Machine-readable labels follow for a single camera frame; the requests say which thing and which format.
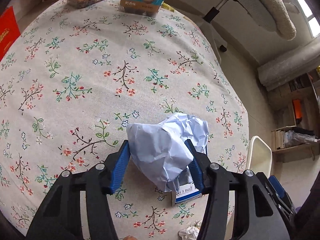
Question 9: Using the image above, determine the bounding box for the light blue paper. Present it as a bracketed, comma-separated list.
[126, 113, 209, 192]

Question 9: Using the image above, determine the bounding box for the white trash bin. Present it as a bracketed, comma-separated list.
[246, 135, 272, 178]

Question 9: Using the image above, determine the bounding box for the crumpled white tissue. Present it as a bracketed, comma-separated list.
[178, 220, 202, 240]

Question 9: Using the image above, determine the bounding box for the blue white flat box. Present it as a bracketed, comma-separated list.
[171, 167, 201, 206]

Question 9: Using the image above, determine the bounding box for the wooden desk shelf unit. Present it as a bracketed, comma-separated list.
[267, 69, 319, 162]

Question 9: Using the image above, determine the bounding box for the lace curtain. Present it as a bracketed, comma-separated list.
[258, 36, 319, 91]

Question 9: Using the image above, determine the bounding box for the floral tablecloth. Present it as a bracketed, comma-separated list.
[1, 0, 248, 235]

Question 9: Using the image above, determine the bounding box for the beige fleece cushion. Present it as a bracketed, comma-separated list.
[259, 0, 296, 41]

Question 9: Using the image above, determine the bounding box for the red gift box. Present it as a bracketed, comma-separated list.
[0, 6, 21, 60]

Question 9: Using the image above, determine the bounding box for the white office chair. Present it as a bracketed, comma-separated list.
[175, 0, 278, 53]

